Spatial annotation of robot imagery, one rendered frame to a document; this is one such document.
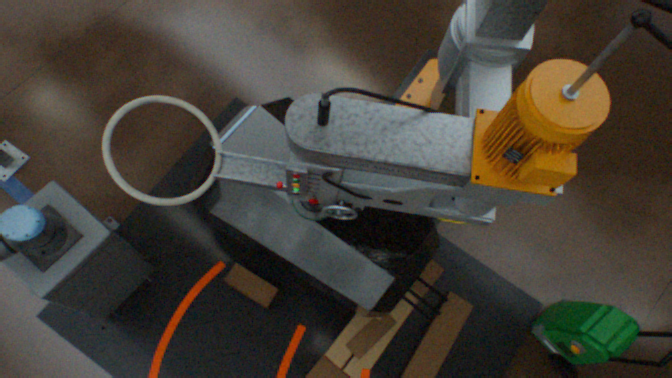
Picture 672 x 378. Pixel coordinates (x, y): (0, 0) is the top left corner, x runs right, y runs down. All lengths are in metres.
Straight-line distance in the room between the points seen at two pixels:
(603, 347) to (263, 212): 1.84
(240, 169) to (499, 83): 1.16
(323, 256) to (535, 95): 1.47
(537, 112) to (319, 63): 2.60
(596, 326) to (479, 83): 1.51
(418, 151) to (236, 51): 2.41
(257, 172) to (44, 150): 1.87
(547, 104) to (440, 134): 0.46
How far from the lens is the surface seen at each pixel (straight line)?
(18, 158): 4.06
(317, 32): 4.17
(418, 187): 2.11
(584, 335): 3.26
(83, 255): 2.79
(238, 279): 3.34
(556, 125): 1.62
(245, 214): 2.86
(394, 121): 1.94
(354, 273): 2.72
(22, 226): 2.59
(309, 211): 2.64
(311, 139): 1.88
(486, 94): 2.34
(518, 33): 2.37
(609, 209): 4.12
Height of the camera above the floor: 3.40
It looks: 70 degrees down
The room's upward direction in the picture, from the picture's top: 11 degrees clockwise
